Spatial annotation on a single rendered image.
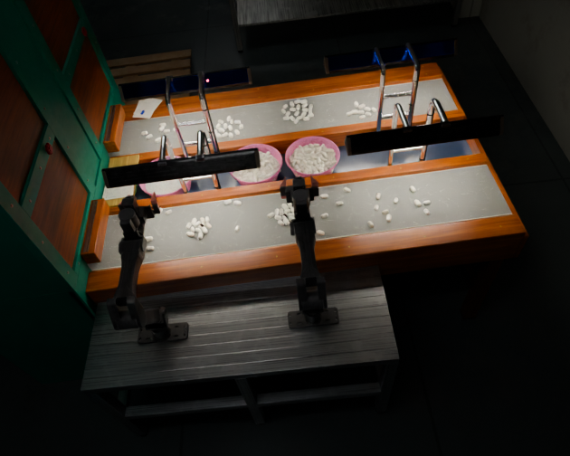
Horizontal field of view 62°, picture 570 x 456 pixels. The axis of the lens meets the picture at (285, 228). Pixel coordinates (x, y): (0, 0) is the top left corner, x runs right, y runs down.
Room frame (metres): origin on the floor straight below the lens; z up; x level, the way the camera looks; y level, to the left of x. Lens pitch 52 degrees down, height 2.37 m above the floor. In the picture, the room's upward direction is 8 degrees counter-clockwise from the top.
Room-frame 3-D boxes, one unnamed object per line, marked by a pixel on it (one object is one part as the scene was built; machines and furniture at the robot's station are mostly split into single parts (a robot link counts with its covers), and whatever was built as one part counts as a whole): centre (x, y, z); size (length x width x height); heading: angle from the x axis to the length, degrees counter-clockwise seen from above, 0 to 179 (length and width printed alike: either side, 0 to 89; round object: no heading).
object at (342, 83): (2.23, -0.07, 0.67); 1.81 x 0.12 x 0.19; 89
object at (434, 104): (1.47, -0.60, 0.90); 0.20 x 0.19 x 0.45; 89
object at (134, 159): (1.68, 0.76, 0.77); 0.33 x 0.15 x 0.01; 179
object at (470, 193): (1.34, -0.06, 0.73); 1.81 x 0.30 x 0.02; 89
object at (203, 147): (1.48, 0.37, 0.90); 0.20 x 0.19 x 0.45; 89
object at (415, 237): (1.13, -0.06, 0.67); 1.81 x 0.12 x 0.19; 89
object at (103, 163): (1.72, 1.11, 0.42); 1.36 x 0.55 x 0.84; 179
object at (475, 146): (1.66, -0.98, 0.66); 1.22 x 0.02 x 0.16; 179
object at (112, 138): (2.03, 0.80, 0.83); 0.30 x 0.06 x 0.07; 179
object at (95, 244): (1.35, 0.81, 0.83); 0.30 x 0.06 x 0.07; 179
